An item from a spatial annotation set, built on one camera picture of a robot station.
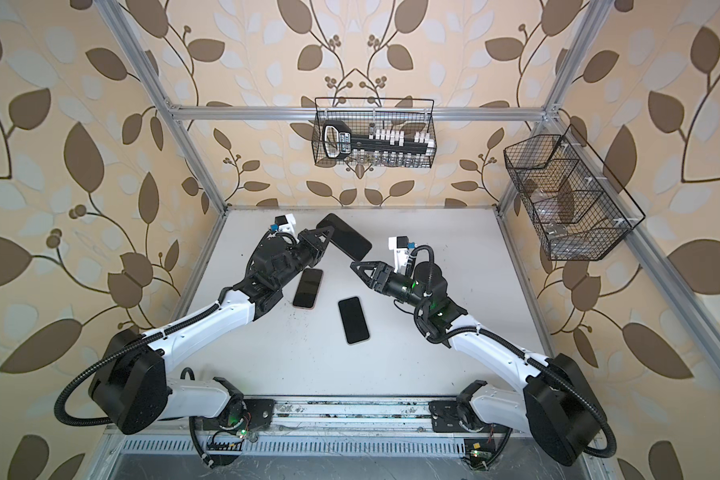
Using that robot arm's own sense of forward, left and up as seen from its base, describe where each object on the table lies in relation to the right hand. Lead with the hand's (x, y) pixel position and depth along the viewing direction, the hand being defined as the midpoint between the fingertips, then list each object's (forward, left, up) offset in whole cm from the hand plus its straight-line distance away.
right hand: (354, 271), depth 71 cm
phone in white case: (0, +2, -27) cm, 27 cm away
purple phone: (+11, +3, -1) cm, 11 cm away
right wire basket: (+11, -56, +8) cm, 57 cm away
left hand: (+10, +4, +5) cm, 12 cm away
